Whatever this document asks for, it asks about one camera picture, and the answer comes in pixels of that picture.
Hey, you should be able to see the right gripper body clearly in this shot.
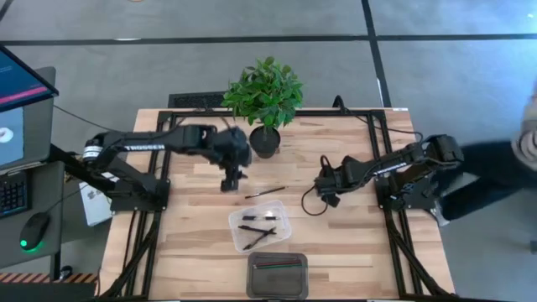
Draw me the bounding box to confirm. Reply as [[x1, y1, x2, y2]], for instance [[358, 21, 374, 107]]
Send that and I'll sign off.
[[314, 161, 353, 198]]

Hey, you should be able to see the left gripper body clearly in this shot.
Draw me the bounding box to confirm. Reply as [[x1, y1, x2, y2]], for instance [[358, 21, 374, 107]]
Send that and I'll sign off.
[[205, 125, 253, 173]]

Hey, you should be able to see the black pencil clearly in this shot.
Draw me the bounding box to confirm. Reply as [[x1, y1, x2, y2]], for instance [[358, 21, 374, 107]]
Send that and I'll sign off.
[[244, 185, 288, 200]]

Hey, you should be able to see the red pencil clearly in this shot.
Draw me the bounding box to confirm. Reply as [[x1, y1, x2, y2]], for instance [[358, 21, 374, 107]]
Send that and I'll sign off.
[[254, 258, 303, 268]]

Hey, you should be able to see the green pencil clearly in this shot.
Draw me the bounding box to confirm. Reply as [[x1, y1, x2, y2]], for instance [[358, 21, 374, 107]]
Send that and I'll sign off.
[[254, 263, 304, 271]]

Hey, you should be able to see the clear plastic bin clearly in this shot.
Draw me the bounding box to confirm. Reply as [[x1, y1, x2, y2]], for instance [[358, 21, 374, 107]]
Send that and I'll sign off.
[[228, 199, 292, 254]]

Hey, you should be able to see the black ballpoint pen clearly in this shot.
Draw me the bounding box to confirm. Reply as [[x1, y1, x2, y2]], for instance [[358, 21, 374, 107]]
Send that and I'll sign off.
[[242, 227, 278, 252], [237, 225, 276, 236]]

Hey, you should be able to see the black perforated floor mat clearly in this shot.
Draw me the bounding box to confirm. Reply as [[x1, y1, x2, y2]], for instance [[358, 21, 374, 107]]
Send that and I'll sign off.
[[167, 91, 228, 110]]

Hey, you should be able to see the green plant in black pot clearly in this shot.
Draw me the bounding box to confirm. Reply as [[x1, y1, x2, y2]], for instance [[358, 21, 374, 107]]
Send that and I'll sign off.
[[220, 55, 305, 159]]

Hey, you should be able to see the smoky grey plastic bin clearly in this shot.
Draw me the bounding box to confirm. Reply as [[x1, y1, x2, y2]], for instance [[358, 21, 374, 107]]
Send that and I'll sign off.
[[246, 251, 310, 300]]

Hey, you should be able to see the white cardboard box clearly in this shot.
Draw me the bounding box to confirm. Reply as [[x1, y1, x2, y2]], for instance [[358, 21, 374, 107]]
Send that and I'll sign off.
[[78, 182, 114, 228]]

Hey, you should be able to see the person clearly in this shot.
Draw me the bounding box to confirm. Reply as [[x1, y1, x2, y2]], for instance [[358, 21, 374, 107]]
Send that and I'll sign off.
[[427, 81, 537, 230]]

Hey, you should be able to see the grey side desk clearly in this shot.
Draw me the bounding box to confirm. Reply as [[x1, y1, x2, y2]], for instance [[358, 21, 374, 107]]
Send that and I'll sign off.
[[0, 161, 66, 269]]

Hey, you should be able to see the black computer mouse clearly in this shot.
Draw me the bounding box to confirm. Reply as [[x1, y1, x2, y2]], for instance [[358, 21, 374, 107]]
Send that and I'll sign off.
[[18, 211, 52, 253]]

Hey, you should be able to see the grey screen monitor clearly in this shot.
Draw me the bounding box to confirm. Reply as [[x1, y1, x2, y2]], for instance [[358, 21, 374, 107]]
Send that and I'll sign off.
[[0, 66, 57, 171]]

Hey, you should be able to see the yellow black hazard strip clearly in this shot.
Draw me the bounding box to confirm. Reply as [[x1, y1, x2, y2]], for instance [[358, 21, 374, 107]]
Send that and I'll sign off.
[[0, 272, 99, 285]]

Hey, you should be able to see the black keyboard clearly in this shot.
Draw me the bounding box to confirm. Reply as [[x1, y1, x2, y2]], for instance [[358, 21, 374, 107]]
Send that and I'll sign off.
[[0, 169, 31, 220]]

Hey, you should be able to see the dark blue screen monitor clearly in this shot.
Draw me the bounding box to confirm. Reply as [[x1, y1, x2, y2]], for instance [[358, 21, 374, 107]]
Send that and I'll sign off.
[[0, 44, 60, 114]]

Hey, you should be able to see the black aluminium table frame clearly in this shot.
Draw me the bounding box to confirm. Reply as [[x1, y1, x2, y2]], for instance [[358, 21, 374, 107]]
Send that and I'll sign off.
[[96, 107, 458, 302]]

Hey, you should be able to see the black power cable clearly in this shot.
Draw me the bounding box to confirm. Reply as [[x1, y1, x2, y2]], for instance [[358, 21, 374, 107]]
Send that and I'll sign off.
[[332, 95, 425, 143]]

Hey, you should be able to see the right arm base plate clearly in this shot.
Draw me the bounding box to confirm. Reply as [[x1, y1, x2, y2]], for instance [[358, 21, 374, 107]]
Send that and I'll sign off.
[[375, 174, 440, 212]]

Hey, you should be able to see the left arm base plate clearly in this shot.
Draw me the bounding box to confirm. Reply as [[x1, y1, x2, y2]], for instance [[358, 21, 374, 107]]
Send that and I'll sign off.
[[109, 179, 171, 213]]

